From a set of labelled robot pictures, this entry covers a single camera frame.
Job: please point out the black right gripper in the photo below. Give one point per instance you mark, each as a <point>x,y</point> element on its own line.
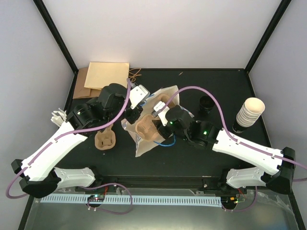
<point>164,133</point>

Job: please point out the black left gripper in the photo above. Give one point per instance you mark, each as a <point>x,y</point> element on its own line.
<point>132,118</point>

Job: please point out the brown pulp cup carrier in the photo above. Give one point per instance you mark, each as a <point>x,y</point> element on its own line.
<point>145,127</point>
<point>105,140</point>

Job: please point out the blue checkered paper bag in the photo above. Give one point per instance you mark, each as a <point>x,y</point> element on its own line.
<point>143,146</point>

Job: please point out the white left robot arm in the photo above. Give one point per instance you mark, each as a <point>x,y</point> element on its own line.
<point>39,174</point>

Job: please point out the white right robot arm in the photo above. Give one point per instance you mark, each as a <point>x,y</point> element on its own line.
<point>271,168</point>

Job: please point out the stack of black lids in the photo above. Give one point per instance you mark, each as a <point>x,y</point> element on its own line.
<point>206,104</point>

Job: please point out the light tan paper bag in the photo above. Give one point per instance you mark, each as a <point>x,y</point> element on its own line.
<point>101,74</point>

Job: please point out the brown kraft paper bag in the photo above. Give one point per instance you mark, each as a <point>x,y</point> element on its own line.
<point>80,92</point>

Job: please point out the white wrapped stirrers bundle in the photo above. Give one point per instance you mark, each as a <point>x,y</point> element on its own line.
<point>58,117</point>

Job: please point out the stack of white paper cups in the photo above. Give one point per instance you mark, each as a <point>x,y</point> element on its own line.
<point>249,113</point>

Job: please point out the small electronics board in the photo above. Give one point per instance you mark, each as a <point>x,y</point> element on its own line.
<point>96,198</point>

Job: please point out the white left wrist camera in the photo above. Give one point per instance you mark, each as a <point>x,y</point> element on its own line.
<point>137,95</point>

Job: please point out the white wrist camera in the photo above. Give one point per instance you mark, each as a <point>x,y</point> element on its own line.
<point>158,111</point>
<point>137,95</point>

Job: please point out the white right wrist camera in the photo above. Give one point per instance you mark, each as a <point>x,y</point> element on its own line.
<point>158,111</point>

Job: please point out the light blue slotted cable duct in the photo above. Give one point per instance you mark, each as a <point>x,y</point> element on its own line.
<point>202,201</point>

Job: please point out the black corner frame post left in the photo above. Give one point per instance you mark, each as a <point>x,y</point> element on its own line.
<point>40,5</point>

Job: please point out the black corner frame post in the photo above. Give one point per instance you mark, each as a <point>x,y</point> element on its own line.
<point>40,5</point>
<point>281,9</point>

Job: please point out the black corner frame post right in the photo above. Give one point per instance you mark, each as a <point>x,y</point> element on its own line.
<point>281,9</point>

